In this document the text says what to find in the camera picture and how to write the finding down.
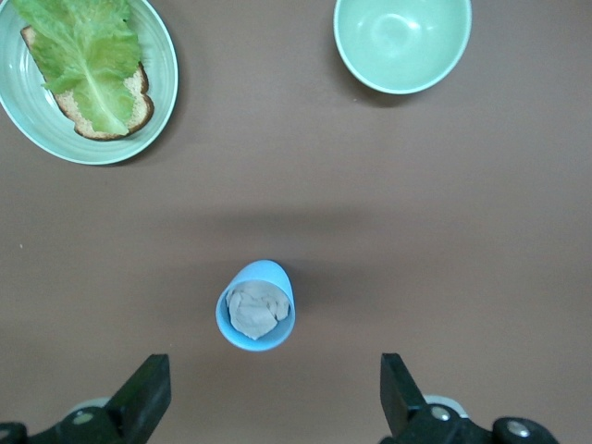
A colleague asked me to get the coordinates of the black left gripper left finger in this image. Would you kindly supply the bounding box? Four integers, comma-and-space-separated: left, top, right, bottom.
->
0, 353, 172, 444

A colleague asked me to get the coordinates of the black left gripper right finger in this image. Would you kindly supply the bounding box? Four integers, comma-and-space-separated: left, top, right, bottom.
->
378, 353, 563, 444

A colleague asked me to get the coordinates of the blue cup holding paper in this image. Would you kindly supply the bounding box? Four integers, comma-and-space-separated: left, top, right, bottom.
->
215, 259, 296, 352

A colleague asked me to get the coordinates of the toasted bread slice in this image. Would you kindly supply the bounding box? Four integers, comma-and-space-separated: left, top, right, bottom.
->
19, 25, 155, 142

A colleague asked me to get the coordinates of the mint green plate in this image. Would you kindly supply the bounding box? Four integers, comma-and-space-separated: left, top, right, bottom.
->
0, 0, 179, 167

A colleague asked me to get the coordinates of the green lettuce leaf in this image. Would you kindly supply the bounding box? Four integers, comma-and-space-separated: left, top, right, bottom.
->
9, 0, 142, 136

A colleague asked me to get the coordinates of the mint green bowl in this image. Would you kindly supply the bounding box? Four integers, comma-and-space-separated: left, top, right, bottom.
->
333, 0, 474, 95

